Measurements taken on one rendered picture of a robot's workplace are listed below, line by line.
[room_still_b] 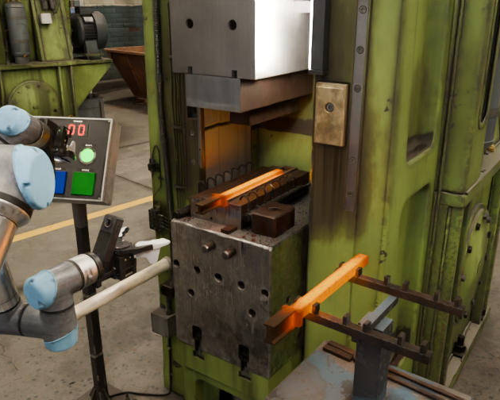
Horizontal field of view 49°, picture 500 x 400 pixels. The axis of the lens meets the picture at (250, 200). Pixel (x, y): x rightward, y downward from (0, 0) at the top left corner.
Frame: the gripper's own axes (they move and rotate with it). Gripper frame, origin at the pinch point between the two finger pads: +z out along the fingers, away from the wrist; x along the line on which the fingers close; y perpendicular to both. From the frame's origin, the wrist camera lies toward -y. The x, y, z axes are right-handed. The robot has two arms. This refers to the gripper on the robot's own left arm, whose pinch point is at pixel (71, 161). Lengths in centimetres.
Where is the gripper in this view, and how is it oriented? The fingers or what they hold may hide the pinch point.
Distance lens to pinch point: 177.8
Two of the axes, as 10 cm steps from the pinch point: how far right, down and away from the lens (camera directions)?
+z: 1.4, 1.8, 9.7
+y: 0.8, -9.8, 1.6
